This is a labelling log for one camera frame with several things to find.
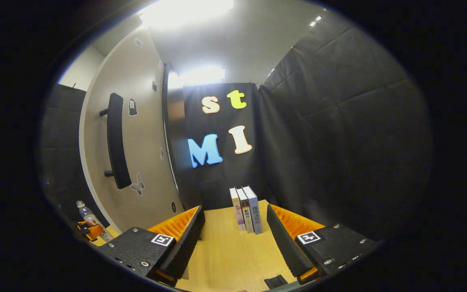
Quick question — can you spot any blue-grey spine book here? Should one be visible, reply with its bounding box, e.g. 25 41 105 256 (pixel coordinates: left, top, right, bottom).
242 185 263 235

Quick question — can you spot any white spine book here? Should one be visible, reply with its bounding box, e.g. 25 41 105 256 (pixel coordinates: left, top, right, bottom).
236 187 255 234

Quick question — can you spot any grey cabinet door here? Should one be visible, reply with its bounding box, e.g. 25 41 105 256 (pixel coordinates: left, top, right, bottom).
78 28 186 235

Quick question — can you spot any small black block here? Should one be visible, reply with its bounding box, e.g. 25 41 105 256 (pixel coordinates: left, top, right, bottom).
263 275 289 290

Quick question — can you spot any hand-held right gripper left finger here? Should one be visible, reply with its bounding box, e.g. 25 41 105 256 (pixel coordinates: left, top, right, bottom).
96 205 206 287

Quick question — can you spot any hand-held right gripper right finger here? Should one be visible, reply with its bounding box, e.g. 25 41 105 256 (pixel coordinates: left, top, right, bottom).
266 204 380 285

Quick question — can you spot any black backdrop cloth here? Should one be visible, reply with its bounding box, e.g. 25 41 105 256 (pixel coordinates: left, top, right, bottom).
39 10 433 244

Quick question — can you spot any clear plastic bottle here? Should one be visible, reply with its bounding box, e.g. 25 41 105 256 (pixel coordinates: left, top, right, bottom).
75 200 115 243

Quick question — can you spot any black cabinet door handle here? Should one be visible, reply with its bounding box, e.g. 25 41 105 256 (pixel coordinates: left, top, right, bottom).
99 92 132 190

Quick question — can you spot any large ceiling light panel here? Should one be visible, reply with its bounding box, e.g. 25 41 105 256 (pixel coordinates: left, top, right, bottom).
139 0 234 30

